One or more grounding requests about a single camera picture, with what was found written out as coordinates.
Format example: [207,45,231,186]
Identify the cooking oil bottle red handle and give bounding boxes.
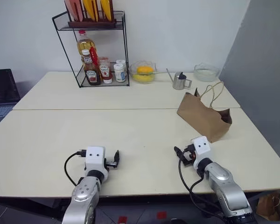
[77,29,99,66]

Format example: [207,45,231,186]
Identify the small brown paper bag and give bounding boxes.
[256,192,280,222]

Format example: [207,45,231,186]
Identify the squeeze ketchup bottle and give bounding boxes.
[98,56,113,84]

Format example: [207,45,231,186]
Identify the clear glass fruit bowl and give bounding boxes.
[129,60,158,84]

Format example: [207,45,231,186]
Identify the brown paper bag rope handles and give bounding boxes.
[176,81,233,144]

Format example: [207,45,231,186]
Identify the empty clear glass bowl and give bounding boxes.
[193,63,221,83]

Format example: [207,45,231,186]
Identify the steel spouted oil pot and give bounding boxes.
[166,68,193,91]

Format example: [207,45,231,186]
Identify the dark grey laptop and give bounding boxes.
[0,69,21,132]

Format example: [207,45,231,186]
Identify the black wire shelf rack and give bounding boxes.
[52,10,131,89]

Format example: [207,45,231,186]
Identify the glass ketchup bottle white cap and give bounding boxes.
[81,49,102,86]

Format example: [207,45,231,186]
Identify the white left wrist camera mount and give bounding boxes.
[84,146,107,171]

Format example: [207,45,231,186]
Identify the yellow fruit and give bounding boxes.
[133,74,154,83]

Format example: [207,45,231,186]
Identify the brown wooden plate holder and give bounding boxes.
[67,10,118,28]

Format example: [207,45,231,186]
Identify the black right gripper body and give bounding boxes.
[182,148,197,167]

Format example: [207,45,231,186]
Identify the pink plate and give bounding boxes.
[64,0,84,22]

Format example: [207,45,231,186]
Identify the yellow plate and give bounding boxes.
[99,0,113,21]
[83,0,100,23]

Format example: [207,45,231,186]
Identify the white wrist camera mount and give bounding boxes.
[84,146,107,171]
[190,136,212,164]

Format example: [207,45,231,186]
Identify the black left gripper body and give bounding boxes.
[104,158,119,169]

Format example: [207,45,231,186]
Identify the orange round fruit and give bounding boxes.
[136,66,154,75]

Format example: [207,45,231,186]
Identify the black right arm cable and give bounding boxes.
[178,149,224,219]

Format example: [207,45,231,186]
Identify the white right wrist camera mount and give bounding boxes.
[190,136,212,164]

